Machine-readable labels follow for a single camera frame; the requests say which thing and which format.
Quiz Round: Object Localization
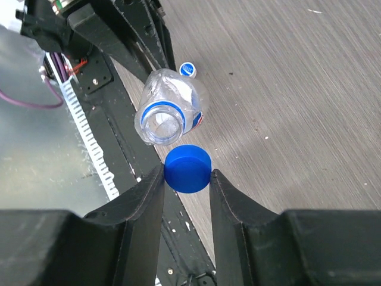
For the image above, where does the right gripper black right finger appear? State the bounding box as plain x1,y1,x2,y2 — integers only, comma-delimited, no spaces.
210,169,380,285

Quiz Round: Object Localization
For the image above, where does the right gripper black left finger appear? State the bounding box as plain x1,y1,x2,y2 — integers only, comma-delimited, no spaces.
1,164,164,285

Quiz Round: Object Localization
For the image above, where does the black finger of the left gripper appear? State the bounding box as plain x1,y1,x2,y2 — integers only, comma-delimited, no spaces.
114,1,176,70
67,2,149,82

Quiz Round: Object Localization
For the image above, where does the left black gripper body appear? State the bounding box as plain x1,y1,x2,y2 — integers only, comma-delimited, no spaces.
16,1,92,57

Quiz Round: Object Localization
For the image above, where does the blue white bottle cap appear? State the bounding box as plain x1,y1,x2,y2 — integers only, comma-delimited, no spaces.
179,62,197,79

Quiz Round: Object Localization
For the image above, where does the blue label water bottle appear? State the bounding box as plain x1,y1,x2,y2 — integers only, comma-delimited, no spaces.
135,69,210,146

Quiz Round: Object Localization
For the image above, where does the dark blue bottle cap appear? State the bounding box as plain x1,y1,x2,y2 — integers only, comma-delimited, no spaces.
164,145,212,194

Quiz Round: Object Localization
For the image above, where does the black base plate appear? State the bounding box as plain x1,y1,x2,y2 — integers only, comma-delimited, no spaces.
46,52,217,285

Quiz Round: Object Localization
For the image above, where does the white slotted cable duct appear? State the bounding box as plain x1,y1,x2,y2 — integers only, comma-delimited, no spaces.
40,67,120,201

